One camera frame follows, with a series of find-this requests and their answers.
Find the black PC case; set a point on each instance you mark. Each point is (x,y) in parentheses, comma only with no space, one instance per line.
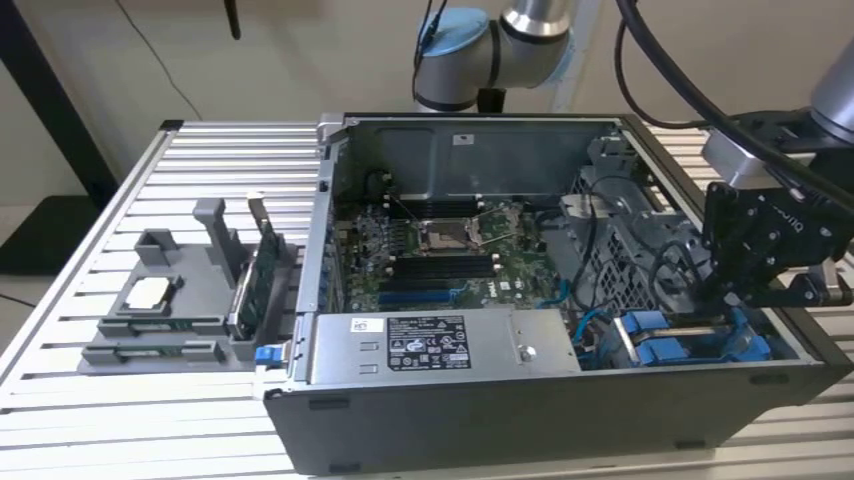
(534,430)

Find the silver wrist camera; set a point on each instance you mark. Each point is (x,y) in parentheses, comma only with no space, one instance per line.
(741,155)

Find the silver CPU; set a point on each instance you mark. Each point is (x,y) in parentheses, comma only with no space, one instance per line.
(155,292)

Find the hard disk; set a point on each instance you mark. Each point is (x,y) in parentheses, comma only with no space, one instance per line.
(660,350)

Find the black hanging antenna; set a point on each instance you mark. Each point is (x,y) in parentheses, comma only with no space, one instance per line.
(235,20)

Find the blue case latch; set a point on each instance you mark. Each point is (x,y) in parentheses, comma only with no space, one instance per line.
(266,355)

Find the green RAM stick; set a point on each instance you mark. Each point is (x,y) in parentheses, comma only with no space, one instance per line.
(143,351)

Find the black RAM slot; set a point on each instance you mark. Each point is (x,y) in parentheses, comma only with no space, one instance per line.
(436,200)
(436,214)
(436,204)
(446,268)
(443,285)
(444,276)
(436,209)
(447,260)

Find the green motherboard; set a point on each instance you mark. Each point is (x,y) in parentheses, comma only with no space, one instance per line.
(514,270)

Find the black stand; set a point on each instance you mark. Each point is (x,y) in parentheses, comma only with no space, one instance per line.
(40,235)

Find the CPU socket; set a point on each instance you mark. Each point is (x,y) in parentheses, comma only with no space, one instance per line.
(446,234)

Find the green graphics card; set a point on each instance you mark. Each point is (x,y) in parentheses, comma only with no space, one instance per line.
(267,265)

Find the locking lever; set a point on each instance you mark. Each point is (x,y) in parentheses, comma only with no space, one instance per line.
(406,206)

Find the blue expansion slot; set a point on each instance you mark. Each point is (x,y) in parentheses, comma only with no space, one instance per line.
(416,297)

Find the grey parts rack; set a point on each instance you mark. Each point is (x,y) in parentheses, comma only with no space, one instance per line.
(220,235)

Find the grey power supply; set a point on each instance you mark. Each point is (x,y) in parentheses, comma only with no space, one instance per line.
(487,340)

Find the metal disk bay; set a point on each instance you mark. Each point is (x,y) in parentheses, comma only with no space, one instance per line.
(620,260)

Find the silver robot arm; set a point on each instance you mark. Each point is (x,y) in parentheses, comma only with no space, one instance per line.
(527,50)

